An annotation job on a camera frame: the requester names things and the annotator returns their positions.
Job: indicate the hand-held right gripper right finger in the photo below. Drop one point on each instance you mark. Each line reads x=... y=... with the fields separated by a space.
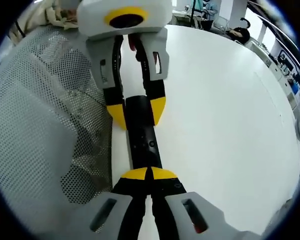
x=180 y=207

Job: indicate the black tripod stand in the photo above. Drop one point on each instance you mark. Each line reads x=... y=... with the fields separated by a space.
x=193 y=12

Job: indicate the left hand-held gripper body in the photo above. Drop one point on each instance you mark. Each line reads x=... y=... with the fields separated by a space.
x=122 y=17

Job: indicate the grey mesh office chair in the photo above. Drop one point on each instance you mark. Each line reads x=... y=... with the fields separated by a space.
x=32 y=120

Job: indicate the black remote control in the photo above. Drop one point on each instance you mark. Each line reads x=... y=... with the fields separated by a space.
x=142 y=130

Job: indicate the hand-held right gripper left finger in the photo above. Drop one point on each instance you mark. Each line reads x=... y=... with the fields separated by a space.
x=130 y=200

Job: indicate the person's left hand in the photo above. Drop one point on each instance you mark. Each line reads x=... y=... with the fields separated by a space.
x=71 y=20

